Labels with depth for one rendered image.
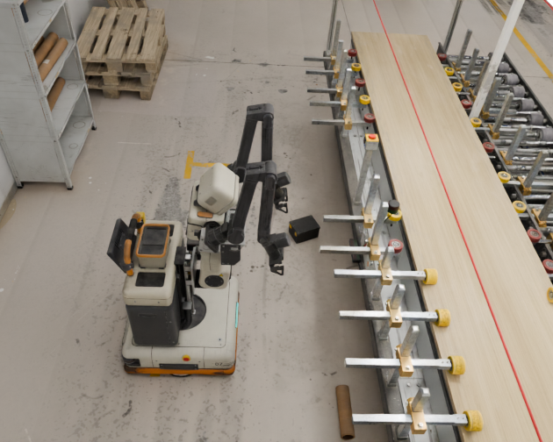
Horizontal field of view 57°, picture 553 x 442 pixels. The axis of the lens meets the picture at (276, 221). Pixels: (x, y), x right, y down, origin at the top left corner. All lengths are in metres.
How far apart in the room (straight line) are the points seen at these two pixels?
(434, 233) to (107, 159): 3.02
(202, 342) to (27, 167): 2.22
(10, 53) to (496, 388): 3.51
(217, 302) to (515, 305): 1.71
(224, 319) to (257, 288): 0.57
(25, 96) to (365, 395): 3.09
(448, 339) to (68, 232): 2.89
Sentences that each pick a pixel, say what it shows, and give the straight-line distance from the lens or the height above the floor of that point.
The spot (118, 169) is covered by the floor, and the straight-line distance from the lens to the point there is 4.72.
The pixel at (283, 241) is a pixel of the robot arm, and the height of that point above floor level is 1.19.
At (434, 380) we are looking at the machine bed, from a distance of 2.64.
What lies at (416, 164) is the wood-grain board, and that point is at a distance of 3.47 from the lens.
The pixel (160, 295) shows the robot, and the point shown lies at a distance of 2.70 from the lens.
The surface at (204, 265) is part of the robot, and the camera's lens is 2.72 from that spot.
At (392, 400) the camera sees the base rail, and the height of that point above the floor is 0.70.
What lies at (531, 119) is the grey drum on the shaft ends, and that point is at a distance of 4.45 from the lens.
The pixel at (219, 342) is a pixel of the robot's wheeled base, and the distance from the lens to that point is 3.12.
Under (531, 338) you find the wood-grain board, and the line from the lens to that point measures 2.77.
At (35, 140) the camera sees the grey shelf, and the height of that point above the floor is 0.50.
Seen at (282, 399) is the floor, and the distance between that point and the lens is 3.27.
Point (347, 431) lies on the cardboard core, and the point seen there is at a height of 0.08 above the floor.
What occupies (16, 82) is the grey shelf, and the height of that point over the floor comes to 0.99.
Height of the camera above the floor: 2.94
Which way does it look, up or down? 45 degrees down
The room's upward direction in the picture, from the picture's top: 5 degrees clockwise
